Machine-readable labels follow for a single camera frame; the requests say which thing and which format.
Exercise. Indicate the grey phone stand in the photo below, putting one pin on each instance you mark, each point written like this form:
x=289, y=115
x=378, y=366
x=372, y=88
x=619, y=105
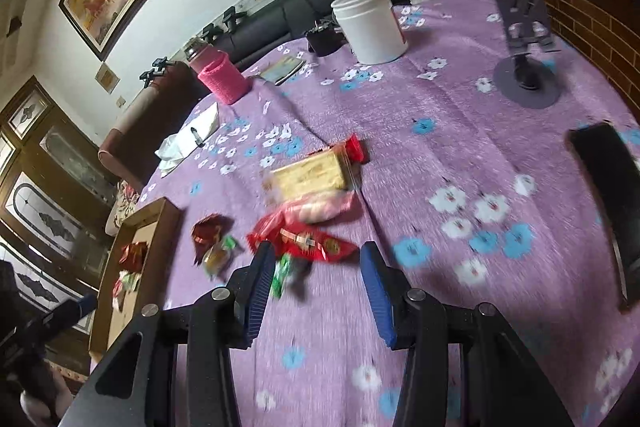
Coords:
x=525, y=57

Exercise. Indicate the small red candy packet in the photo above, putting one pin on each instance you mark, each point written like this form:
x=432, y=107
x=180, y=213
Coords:
x=132, y=254

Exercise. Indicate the pink snack packet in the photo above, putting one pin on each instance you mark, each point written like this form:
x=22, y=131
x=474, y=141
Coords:
x=322, y=207

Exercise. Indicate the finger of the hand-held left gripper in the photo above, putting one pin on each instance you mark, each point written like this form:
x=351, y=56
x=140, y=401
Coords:
x=72, y=311

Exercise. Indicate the small wall plaque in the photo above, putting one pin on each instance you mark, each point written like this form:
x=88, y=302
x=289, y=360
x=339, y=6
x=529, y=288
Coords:
x=107, y=78

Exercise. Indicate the brown armchair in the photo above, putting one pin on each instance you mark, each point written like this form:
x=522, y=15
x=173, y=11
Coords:
x=145, y=127

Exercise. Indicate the black pen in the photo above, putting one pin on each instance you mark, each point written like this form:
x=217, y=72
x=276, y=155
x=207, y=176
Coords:
x=197, y=137

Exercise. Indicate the cardboard tray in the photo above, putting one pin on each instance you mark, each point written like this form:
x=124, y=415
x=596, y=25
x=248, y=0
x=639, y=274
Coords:
x=150, y=227

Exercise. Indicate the black smartphone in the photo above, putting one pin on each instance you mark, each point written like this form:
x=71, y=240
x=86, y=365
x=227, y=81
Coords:
x=607, y=197

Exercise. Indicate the white plastic jar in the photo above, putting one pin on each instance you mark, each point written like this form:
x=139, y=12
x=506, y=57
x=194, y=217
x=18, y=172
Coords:
x=372, y=27

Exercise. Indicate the black leather sofa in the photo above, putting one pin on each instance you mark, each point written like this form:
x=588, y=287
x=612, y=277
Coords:
x=310, y=2

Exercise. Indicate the wall socket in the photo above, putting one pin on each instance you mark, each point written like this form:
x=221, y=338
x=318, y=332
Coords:
x=120, y=101

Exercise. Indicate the floral cloth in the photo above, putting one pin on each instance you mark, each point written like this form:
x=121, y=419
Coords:
x=122, y=207

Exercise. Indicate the bottle with pink sleeve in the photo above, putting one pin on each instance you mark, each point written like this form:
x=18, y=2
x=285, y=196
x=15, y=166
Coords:
x=222, y=77

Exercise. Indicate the black clamp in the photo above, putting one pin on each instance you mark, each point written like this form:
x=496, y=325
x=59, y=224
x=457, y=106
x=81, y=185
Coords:
x=148, y=79
x=163, y=65
x=212, y=32
x=234, y=18

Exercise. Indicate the wooden glass-panel door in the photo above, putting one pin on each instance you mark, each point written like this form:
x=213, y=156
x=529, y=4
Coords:
x=45, y=187

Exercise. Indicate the dark red foil candy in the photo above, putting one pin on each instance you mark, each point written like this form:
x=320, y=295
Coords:
x=210, y=232

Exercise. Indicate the clear green-edged snack packet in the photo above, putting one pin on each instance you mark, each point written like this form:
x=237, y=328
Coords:
x=220, y=257

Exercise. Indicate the long red snack packet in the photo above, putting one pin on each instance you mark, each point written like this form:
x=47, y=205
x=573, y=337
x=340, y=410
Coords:
x=305, y=244

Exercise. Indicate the green candy strip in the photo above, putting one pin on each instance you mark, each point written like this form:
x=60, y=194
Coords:
x=285, y=274

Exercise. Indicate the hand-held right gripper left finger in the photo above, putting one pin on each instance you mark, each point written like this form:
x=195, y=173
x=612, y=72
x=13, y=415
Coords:
x=260, y=292

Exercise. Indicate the purple floral tablecloth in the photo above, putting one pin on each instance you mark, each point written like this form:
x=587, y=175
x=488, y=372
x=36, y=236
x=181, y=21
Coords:
x=450, y=147

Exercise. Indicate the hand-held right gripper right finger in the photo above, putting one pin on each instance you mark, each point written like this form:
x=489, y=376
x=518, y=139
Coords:
x=378, y=302

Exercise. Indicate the red boxy snack packet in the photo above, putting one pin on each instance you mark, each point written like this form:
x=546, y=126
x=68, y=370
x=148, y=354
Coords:
x=356, y=149

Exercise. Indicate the yellow cracker packet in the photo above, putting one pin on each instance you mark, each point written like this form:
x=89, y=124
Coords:
x=312, y=174

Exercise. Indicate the white paper sheets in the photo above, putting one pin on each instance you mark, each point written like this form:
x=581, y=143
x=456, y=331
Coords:
x=187, y=142

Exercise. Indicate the green and white snack packet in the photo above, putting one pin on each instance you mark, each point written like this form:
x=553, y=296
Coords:
x=125, y=287

